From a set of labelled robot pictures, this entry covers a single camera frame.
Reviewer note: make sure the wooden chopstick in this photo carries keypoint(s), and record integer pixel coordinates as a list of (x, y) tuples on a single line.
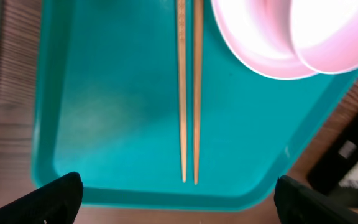
[(197, 83), (181, 63)]

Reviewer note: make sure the large white plate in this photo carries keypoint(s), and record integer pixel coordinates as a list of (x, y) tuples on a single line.
[(257, 32)]

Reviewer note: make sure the small white bowl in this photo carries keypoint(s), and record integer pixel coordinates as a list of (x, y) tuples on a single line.
[(325, 34)]

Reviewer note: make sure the right wooden chopstick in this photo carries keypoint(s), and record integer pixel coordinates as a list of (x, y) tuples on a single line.
[(197, 83)]

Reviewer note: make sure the teal plastic serving tray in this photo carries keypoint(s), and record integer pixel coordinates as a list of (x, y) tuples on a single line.
[(107, 108)]

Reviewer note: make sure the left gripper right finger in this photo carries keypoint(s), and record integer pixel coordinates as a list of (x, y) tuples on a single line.
[(298, 204)]

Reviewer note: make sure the left wooden chopstick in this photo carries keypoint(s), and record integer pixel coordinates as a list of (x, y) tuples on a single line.
[(181, 63)]

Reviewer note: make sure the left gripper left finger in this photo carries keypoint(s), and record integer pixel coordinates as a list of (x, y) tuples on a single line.
[(56, 202)]

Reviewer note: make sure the black plastic tray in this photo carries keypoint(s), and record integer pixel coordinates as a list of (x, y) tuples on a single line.
[(340, 158)]

